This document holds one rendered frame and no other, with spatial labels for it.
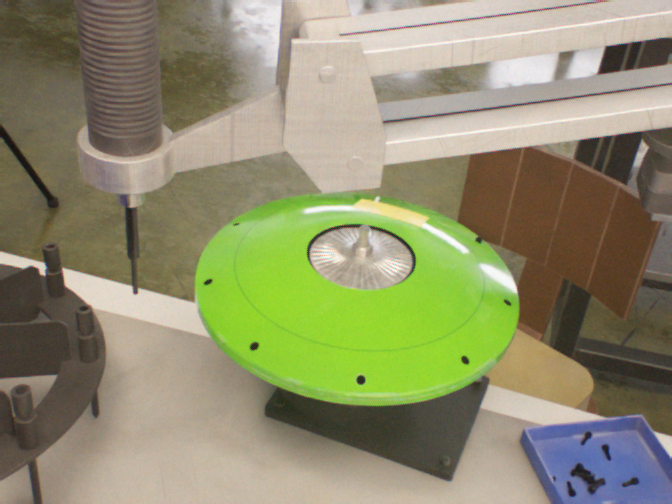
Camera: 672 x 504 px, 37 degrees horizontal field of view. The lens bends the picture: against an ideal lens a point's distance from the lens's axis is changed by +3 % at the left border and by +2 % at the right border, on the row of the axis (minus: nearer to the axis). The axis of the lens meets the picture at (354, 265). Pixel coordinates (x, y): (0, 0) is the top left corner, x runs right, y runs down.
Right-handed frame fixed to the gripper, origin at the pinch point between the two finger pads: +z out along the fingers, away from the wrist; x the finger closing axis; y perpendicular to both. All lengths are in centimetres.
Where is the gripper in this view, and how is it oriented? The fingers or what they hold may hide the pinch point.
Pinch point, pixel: (666, 247)
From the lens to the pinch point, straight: 116.3
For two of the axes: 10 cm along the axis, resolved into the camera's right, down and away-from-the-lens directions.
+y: -9.9, -1.5, 0.5
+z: -0.9, 8.0, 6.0
